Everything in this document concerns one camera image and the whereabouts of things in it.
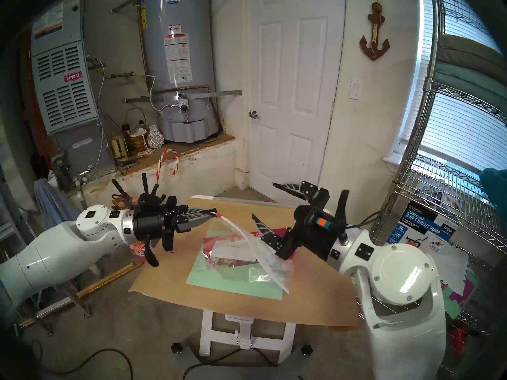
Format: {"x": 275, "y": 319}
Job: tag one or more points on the white light switch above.
{"x": 355, "y": 89}

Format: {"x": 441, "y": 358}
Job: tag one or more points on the aluminium ladder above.
{"x": 7, "y": 229}

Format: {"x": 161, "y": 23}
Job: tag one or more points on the foil wrapped lump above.
{"x": 155, "y": 137}

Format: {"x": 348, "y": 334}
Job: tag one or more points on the light green paper mat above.
{"x": 222, "y": 280}

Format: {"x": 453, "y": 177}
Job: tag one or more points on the white scalloped paper sheet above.
{"x": 455, "y": 264}

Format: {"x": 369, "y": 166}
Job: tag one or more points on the blue cloth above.
{"x": 51, "y": 203}

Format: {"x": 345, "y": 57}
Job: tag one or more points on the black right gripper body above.
{"x": 313, "y": 242}

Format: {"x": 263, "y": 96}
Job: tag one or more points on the grey Bryant furnace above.
{"x": 63, "y": 98}

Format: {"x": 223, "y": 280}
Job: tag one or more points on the white folding table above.
{"x": 245, "y": 335}

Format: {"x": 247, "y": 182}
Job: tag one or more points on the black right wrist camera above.
{"x": 315, "y": 217}

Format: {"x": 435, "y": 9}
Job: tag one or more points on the white window blinds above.
{"x": 459, "y": 133}

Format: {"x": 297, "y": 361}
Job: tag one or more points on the teal cloth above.
{"x": 493, "y": 187}

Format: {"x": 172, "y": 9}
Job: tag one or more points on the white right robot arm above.
{"x": 400, "y": 272}

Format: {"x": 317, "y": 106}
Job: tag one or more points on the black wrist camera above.
{"x": 315, "y": 217}
{"x": 148, "y": 203}

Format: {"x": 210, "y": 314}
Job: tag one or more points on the long red carton box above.
{"x": 231, "y": 238}

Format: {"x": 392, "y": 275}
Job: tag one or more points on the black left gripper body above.
{"x": 149, "y": 227}

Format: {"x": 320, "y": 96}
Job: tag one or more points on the brown anchor wall decoration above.
{"x": 374, "y": 52}

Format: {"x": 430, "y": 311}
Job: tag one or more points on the striped candy cane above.
{"x": 160, "y": 165}

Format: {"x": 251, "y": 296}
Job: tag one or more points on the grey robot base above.
{"x": 285, "y": 369}

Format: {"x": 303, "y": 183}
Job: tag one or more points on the long wooden stick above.
{"x": 107, "y": 280}

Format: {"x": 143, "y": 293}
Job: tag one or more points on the grey water heater tank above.
{"x": 194, "y": 46}

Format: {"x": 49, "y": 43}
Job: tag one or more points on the red plastic object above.
{"x": 458, "y": 339}

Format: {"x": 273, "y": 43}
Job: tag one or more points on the yellow gas pipe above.
{"x": 122, "y": 74}

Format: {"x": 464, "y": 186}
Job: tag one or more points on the utility pump carton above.
{"x": 427, "y": 225}

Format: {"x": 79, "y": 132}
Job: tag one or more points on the yellow metal can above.
{"x": 119, "y": 146}

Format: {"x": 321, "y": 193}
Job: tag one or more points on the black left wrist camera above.
{"x": 148, "y": 203}

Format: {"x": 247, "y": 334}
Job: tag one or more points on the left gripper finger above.
{"x": 190, "y": 225}
{"x": 194, "y": 212}

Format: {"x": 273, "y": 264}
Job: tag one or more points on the wooden platform board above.
{"x": 186, "y": 147}

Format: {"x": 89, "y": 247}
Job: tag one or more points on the grey green folded cushion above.
{"x": 467, "y": 78}

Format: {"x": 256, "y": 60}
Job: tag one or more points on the green and pink papers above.
{"x": 459, "y": 296}

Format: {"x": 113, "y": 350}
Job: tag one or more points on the clear ziplock bag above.
{"x": 273, "y": 268}

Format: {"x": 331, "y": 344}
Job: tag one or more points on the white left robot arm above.
{"x": 51, "y": 256}

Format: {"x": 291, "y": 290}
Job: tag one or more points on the white panel door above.
{"x": 293, "y": 106}

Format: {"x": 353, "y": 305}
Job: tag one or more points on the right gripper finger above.
{"x": 297, "y": 187}
{"x": 263, "y": 228}

